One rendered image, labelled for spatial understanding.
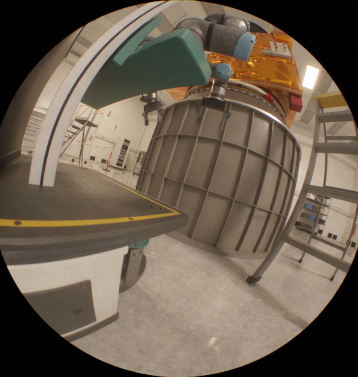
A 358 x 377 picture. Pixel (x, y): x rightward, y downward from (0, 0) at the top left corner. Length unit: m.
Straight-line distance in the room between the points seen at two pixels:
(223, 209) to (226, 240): 0.24
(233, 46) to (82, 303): 0.65
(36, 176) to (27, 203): 0.10
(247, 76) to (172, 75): 1.57
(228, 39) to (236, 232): 1.07
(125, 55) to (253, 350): 0.89
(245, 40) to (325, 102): 1.18
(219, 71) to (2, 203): 0.71
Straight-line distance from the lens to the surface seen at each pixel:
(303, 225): 6.99
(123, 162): 8.70
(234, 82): 1.73
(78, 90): 0.32
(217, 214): 0.97
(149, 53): 0.36
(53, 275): 0.18
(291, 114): 2.17
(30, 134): 4.73
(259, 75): 1.90
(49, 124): 0.30
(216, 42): 0.48
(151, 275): 0.60
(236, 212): 1.00
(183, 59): 0.34
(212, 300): 0.60
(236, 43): 0.48
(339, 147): 1.01
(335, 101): 1.55
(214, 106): 0.72
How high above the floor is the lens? 0.40
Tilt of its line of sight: 3 degrees down
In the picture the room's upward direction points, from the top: 17 degrees clockwise
